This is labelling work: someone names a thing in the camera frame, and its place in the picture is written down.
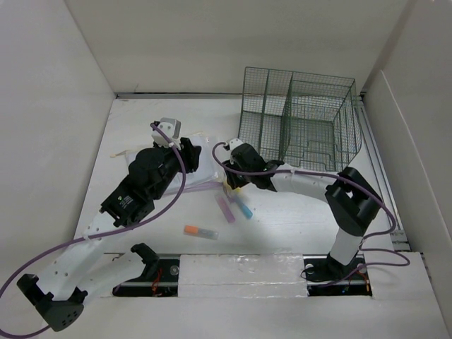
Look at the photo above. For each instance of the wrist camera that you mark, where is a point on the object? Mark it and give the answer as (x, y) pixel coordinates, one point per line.
(231, 144)
(166, 133)

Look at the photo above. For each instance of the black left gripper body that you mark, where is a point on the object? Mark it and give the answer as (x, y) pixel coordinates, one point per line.
(185, 154)

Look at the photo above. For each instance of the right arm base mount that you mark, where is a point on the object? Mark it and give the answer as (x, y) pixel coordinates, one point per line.
(326, 278)

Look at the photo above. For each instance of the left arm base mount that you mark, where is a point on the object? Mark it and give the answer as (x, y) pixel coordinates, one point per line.
(160, 276)

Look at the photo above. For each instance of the green wire mesh organizer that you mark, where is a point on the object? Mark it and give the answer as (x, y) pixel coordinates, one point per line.
(307, 120)

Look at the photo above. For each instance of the clear zipper document pouch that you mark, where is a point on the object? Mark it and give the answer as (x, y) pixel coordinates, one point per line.
(206, 177)

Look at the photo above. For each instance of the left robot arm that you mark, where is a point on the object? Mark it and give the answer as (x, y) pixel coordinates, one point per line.
(60, 292)

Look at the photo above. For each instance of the orange grey highlighter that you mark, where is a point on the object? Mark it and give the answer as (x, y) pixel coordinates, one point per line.
(200, 232)

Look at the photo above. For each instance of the blue highlighter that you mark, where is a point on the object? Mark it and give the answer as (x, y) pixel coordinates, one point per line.
(243, 208)

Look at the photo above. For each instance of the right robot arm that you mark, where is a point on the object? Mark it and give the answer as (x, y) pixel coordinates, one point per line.
(352, 201)

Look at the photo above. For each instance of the yellow highlighter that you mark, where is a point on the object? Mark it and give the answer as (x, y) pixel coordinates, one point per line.
(231, 192)

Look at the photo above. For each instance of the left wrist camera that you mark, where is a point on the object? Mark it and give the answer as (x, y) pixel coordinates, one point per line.
(166, 133)

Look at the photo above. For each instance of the pink purple highlighter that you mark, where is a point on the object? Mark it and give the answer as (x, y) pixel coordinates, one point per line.
(224, 207)

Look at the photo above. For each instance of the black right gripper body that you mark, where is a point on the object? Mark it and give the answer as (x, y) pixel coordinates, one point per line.
(236, 180)

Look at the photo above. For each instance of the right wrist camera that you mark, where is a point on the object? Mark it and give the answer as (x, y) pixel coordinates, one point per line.
(231, 144)

